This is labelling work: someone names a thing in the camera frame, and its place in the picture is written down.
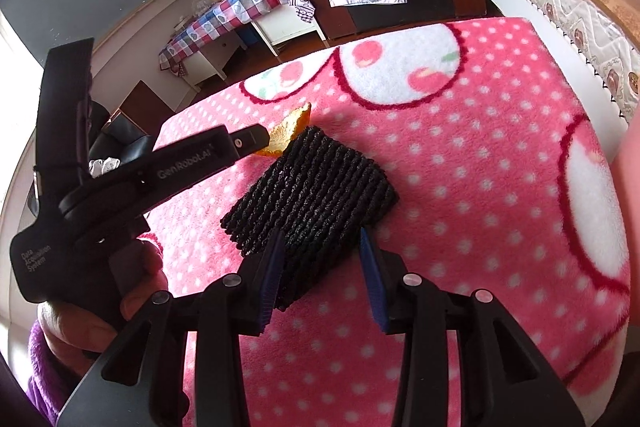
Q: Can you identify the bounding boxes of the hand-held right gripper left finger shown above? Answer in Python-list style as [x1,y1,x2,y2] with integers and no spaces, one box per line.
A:
[55,227,287,427]

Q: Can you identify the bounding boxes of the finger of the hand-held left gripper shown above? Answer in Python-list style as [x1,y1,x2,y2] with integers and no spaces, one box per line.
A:
[225,123,272,156]

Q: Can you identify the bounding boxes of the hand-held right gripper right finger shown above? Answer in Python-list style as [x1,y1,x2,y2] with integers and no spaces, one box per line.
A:
[359,227,586,427]

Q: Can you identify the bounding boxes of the long orange peel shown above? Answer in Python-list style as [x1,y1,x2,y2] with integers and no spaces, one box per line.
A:
[260,102,312,156]

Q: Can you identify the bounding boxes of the black foam net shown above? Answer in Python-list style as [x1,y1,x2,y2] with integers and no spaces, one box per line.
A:
[220,125,400,312]

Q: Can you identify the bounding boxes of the person's left forearm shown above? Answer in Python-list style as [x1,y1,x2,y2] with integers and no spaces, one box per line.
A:
[26,321,81,425]

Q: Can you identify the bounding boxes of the person's left hand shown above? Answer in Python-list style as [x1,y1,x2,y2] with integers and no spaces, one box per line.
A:
[39,239,170,368]

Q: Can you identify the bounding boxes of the white crumpled cloth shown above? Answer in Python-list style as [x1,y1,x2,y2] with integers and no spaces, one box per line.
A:
[89,157,121,178]

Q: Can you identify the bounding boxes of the black leather sofa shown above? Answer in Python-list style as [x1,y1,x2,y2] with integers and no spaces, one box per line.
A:
[87,104,156,178]

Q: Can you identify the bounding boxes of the white desk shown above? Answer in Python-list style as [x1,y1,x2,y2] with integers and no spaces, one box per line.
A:
[182,7,326,90]

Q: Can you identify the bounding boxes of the pink polka dot blanket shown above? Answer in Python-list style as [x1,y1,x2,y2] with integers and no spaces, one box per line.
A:
[137,16,632,427]

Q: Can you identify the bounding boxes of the plaid covered table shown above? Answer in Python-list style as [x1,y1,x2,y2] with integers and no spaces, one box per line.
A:
[158,0,317,80]

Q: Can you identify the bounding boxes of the white quilted mattress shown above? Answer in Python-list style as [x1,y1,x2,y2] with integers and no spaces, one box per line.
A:
[475,0,640,122]

